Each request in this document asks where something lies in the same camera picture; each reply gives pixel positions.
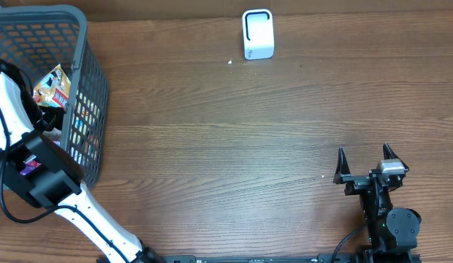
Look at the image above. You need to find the red purple Carefree pack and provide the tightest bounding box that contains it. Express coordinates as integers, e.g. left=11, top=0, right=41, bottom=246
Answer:
left=17, top=138, right=61, bottom=176

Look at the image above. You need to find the white barcode scanner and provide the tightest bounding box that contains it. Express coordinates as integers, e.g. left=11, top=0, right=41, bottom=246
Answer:
left=242, top=9, right=275, bottom=61

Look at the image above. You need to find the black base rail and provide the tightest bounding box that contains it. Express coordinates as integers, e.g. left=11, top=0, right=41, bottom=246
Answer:
left=162, top=253, right=364, bottom=263

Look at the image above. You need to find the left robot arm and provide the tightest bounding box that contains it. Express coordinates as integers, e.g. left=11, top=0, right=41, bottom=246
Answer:
left=0, top=58, right=162, bottom=262

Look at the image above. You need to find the grey plastic shopping basket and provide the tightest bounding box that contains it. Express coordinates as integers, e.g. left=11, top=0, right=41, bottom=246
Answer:
left=0, top=5, right=110, bottom=188

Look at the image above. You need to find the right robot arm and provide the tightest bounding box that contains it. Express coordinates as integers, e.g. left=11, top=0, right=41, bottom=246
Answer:
left=330, top=143, right=422, bottom=263

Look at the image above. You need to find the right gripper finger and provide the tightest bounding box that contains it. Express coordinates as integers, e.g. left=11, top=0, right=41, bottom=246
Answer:
left=382, top=142, right=409, bottom=172
left=333, top=147, right=350, bottom=184

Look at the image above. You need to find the yellow snack bag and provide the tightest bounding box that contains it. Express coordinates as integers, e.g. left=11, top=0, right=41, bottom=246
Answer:
left=33, top=64, right=71, bottom=109

